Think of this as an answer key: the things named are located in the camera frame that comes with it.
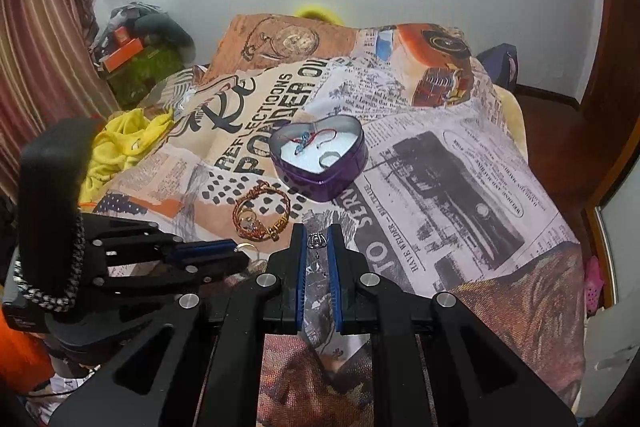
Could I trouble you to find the green bag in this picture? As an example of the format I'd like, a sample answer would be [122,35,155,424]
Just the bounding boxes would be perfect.
[105,44,188,110]

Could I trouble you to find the striped brown curtain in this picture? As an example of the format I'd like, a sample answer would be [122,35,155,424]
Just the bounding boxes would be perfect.
[0,0,108,200]

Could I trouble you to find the small silver pendant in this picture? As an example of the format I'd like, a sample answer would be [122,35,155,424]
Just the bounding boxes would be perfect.
[306,233,332,282]

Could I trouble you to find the pale yellow bed sheet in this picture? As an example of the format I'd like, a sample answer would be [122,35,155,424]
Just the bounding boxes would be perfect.
[492,84,531,160]

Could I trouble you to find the orange box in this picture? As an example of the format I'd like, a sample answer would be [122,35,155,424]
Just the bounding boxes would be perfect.
[99,37,146,72]

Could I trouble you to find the dark blue bag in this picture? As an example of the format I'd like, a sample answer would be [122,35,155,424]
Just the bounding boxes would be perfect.
[475,43,520,92]

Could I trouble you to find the pink shoe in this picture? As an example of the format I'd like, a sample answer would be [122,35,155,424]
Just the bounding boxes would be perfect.
[582,256,603,318]

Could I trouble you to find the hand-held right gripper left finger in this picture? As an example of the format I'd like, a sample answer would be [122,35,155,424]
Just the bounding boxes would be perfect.
[48,223,308,427]

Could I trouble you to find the purple heart-shaped tin box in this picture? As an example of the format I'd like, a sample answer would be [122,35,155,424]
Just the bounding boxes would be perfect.
[268,114,368,202]

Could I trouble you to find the copper orange beaded bracelet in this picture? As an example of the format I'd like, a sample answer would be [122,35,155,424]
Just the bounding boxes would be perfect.
[232,180,294,243]

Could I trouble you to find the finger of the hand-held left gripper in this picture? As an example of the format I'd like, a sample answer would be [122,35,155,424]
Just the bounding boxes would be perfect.
[75,252,251,309]
[82,212,238,259]

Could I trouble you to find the orange cloth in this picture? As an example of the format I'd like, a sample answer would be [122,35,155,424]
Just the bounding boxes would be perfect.
[0,311,57,390]

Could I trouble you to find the yellow plush item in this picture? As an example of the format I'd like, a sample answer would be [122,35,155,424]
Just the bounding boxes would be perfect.
[292,5,346,26]

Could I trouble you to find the printed newspaper-pattern blanket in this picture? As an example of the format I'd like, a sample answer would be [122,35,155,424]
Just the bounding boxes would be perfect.
[80,13,587,427]

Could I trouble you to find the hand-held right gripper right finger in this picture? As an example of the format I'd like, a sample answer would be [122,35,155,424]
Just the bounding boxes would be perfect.
[327,223,578,427]

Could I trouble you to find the yellow cloth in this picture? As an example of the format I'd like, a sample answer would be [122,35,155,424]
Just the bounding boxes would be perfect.
[77,108,176,206]

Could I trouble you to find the dark grey pillow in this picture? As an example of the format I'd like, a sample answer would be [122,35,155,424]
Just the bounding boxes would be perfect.
[134,14,197,50]

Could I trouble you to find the red string bracelet blue beads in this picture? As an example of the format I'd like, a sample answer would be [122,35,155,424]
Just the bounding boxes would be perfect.
[280,127,337,155]

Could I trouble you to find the thin silver hoop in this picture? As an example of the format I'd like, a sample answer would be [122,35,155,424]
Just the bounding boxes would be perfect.
[234,241,269,269]

